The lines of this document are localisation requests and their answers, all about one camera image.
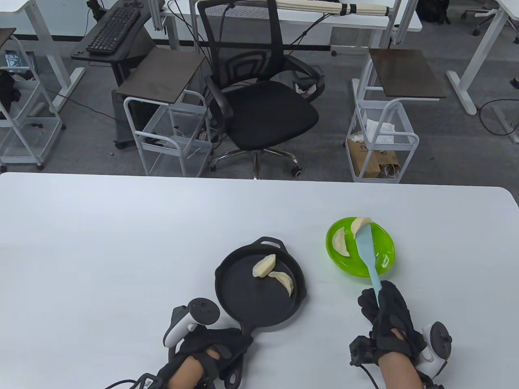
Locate person's left hand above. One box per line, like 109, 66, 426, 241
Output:
174, 326, 255, 381

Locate person's right hand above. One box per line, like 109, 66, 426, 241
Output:
358, 280, 427, 361

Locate black cast iron frying pan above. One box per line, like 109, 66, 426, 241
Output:
214, 237, 307, 387

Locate green plastic bowl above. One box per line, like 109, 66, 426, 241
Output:
325, 217, 395, 278

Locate light blue dessert spatula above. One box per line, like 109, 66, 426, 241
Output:
355, 223, 384, 306

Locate pale cream dumpling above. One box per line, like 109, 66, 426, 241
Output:
350, 217, 373, 239
332, 227, 351, 257
252, 254, 277, 279
268, 271, 294, 297

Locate person's left forearm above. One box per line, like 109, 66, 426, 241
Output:
156, 355, 211, 389

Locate person's right forearm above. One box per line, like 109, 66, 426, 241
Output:
377, 351, 436, 389

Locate black and white left controller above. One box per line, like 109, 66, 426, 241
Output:
163, 298, 221, 348

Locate black and white controller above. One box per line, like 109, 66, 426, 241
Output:
163, 298, 221, 348
420, 321, 453, 375

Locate black and white right controller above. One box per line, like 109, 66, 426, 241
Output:
420, 321, 453, 375

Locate brown paper bag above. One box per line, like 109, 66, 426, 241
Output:
347, 137, 401, 179

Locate white paper sheets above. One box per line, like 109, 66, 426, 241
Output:
365, 120, 396, 143

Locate black mesh office chair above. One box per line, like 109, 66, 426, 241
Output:
196, 0, 326, 180

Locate white desk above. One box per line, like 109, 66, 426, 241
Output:
0, 0, 86, 116
148, 0, 423, 51
446, 0, 519, 116

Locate black computer tower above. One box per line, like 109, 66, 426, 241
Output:
113, 90, 171, 150

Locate white cart with dark top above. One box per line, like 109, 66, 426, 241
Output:
0, 28, 66, 171
113, 48, 214, 178
346, 48, 447, 184

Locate dark keyboard stand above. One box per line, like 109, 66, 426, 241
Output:
71, 0, 159, 88

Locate black backpack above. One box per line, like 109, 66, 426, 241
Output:
416, 0, 451, 25

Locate black keyboard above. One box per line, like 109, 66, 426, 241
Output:
86, 6, 141, 55

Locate silver foil packet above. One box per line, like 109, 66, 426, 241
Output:
4, 51, 35, 79

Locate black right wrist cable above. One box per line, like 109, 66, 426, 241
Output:
359, 364, 384, 389

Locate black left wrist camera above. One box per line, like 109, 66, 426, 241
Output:
136, 374, 163, 389

